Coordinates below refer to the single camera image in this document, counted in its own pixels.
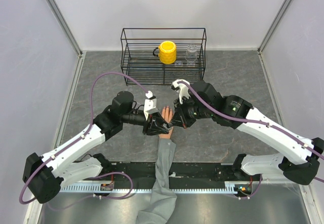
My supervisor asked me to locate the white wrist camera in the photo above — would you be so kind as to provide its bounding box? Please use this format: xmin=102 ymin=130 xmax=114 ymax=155
xmin=144 ymin=96 xmax=158 ymax=120
xmin=171 ymin=79 xmax=190 ymax=104

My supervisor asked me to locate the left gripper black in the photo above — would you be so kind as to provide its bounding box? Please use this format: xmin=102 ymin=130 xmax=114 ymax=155
xmin=121 ymin=109 xmax=169 ymax=136

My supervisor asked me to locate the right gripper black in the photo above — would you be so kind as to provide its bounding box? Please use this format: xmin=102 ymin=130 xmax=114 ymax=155
xmin=170 ymin=94 xmax=213 ymax=129

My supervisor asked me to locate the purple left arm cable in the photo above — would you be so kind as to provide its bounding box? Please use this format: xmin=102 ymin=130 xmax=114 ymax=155
xmin=91 ymin=71 xmax=152 ymax=120

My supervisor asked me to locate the person's left hand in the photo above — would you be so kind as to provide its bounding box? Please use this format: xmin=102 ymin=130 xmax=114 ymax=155
xmin=159 ymin=106 xmax=173 ymax=139

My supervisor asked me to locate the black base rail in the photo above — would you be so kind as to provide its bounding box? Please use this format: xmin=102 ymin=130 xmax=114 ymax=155
xmin=75 ymin=161 xmax=264 ymax=192

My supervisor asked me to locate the white slotted cable duct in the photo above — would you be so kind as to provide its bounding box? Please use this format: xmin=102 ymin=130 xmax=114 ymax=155
xmin=60 ymin=181 xmax=247 ymax=194

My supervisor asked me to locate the clear upturned glass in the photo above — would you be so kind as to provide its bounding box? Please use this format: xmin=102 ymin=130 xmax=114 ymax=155
xmin=185 ymin=44 xmax=197 ymax=66

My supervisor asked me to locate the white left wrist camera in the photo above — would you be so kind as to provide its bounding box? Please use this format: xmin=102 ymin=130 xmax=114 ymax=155
xmin=144 ymin=96 xmax=158 ymax=120

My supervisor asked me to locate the small clear glass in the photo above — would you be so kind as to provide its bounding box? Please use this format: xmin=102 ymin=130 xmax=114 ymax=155
xmin=174 ymin=61 xmax=183 ymax=67

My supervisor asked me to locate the grey sleeved forearm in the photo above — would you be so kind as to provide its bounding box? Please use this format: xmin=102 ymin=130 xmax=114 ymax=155
xmin=135 ymin=139 xmax=177 ymax=223

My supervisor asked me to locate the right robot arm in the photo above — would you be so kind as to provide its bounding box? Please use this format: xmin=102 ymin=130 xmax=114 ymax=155
xmin=171 ymin=79 xmax=323 ymax=185

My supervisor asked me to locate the yellow mug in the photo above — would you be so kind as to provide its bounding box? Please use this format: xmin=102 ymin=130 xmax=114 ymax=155
xmin=152 ymin=41 xmax=177 ymax=64

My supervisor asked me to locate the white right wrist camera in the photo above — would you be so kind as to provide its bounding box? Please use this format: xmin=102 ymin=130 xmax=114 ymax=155
xmin=171 ymin=79 xmax=190 ymax=104

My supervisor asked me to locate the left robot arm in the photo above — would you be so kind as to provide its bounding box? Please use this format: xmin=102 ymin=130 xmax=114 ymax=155
xmin=22 ymin=91 xmax=171 ymax=204

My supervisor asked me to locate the black wire dish rack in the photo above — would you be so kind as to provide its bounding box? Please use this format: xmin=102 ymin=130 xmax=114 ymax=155
xmin=120 ymin=27 xmax=207 ymax=85

